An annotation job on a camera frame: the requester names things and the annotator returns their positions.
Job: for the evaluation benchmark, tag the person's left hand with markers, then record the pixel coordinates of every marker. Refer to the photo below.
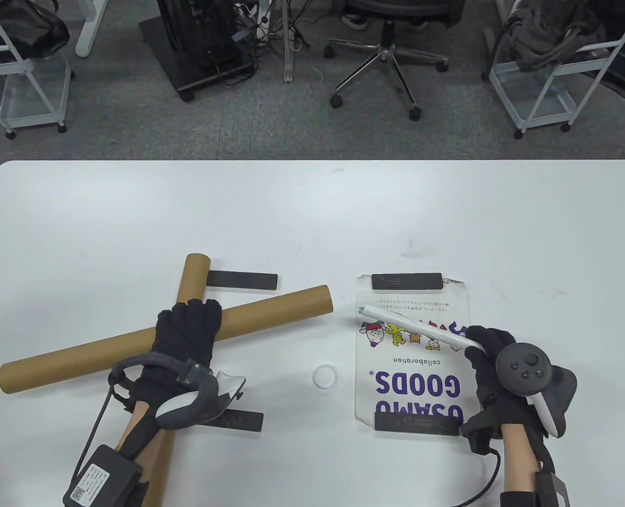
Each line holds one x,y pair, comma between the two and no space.
186,332

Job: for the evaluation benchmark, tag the person's right hand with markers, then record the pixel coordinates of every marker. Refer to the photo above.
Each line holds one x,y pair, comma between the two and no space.
484,348

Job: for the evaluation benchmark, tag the brown cardboard mailing tube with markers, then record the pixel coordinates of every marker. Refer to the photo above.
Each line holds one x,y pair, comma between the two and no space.
191,280
80,359

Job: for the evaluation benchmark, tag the colourful cartoon faces poster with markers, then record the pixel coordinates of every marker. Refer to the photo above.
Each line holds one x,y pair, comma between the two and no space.
423,327

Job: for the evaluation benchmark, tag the black rectangular weight bar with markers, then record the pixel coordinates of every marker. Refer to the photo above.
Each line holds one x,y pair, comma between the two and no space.
415,423
244,280
241,421
407,281

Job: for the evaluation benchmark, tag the white cartoon figures poster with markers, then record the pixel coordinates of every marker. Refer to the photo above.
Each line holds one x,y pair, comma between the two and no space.
418,391

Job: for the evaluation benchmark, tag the white plastic tube cap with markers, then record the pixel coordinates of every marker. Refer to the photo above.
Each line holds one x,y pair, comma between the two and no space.
315,378

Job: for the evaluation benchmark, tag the person's right forearm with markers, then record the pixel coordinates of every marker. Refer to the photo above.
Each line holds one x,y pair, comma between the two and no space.
518,459

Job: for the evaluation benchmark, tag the white wheeled cart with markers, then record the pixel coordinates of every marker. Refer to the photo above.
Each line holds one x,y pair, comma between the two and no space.
32,100
534,100

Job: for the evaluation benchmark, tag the black wheeled equipment stand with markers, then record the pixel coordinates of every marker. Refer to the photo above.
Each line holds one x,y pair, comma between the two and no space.
186,58

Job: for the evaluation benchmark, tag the white desk leg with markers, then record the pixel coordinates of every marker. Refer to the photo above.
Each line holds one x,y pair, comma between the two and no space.
88,37
290,63

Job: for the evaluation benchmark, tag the black office chair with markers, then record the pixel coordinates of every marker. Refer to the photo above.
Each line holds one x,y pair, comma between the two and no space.
384,50

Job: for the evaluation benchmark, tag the grey backpack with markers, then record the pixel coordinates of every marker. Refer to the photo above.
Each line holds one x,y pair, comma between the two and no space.
550,31

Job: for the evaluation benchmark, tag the black bag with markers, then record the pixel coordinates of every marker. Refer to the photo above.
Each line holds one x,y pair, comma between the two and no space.
17,31

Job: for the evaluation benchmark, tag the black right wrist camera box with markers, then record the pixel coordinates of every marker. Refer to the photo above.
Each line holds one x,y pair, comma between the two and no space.
552,491

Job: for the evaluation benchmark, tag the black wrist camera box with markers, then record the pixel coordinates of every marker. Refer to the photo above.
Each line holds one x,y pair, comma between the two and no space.
101,478
552,491

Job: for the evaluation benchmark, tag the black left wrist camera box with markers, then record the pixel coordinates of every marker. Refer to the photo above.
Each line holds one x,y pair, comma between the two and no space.
101,478

